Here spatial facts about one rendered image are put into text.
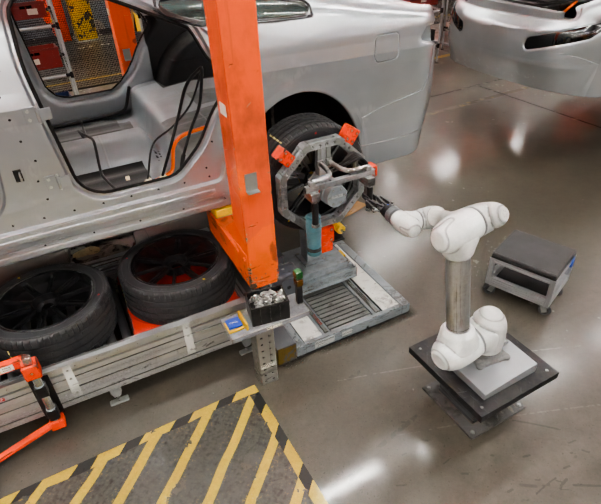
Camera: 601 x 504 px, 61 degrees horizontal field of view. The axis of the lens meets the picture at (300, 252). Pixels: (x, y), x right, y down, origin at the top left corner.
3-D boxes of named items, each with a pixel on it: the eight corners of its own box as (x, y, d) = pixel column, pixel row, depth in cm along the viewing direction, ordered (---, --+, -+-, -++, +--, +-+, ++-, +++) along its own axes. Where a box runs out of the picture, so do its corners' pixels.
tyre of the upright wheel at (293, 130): (304, 228, 339) (363, 145, 327) (321, 245, 322) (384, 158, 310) (227, 187, 296) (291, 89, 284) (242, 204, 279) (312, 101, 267)
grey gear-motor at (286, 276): (275, 276, 348) (272, 233, 327) (304, 312, 317) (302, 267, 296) (251, 285, 341) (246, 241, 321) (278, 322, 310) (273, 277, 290)
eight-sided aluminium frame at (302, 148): (357, 210, 318) (360, 126, 287) (363, 214, 313) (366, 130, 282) (279, 234, 299) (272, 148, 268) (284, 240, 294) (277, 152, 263)
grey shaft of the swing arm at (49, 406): (68, 417, 263) (35, 349, 235) (69, 425, 259) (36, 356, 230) (49, 424, 260) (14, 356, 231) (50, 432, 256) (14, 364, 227)
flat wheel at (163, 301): (195, 245, 348) (190, 216, 335) (258, 287, 309) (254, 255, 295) (106, 291, 312) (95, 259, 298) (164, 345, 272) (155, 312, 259)
